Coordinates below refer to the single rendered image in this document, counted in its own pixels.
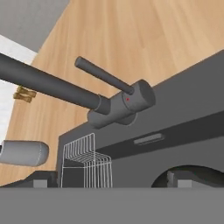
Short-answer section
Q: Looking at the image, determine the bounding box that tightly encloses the dark grey sink tap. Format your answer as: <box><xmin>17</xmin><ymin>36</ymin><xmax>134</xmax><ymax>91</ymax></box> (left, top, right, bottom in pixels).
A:
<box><xmin>0</xmin><ymin>52</ymin><xmax>157</xmax><ymax>130</ymax></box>

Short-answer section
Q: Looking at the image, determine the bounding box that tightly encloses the light grey rounded cylinder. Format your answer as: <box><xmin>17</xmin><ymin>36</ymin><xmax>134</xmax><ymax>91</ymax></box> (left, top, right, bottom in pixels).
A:
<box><xmin>0</xmin><ymin>139</ymin><xmax>50</xmax><ymax>167</ymax></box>

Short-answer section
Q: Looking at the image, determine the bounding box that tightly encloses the dark grey sink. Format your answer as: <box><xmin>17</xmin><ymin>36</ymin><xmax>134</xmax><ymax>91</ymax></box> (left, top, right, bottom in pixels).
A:
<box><xmin>55</xmin><ymin>49</ymin><xmax>224</xmax><ymax>189</ymax></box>

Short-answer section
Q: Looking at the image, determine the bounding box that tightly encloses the white wire rack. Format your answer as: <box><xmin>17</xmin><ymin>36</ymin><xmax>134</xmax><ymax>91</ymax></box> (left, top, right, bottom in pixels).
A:
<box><xmin>59</xmin><ymin>132</ymin><xmax>114</xmax><ymax>189</ymax></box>

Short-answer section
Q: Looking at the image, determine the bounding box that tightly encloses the dark grey tap lever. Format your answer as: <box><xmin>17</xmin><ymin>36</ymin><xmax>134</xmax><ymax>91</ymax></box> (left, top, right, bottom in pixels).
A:
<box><xmin>74</xmin><ymin>56</ymin><xmax>136</xmax><ymax>96</ymax></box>

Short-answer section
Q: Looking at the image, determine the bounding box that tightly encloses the small golden brown object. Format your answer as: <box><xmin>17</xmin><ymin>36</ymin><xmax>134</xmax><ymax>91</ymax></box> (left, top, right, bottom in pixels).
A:
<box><xmin>12</xmin><ymin>85</ymin><xmax>38</xmax><ymax>103</ymax></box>

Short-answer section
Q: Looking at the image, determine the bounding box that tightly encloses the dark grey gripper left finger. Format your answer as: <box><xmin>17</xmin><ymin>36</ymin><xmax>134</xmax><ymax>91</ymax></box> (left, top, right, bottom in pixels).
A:
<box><xmin>8</xmin><ymin>170</ymin><xmax>59</xmax><ymax>189</ymax></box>

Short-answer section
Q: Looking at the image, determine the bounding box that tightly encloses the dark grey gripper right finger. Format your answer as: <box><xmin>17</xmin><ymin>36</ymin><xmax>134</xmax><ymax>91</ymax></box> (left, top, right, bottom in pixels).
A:
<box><xmin>166</xmin><ymin>170</ymin><xmax>218</xmax><ymax>189</ymax></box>

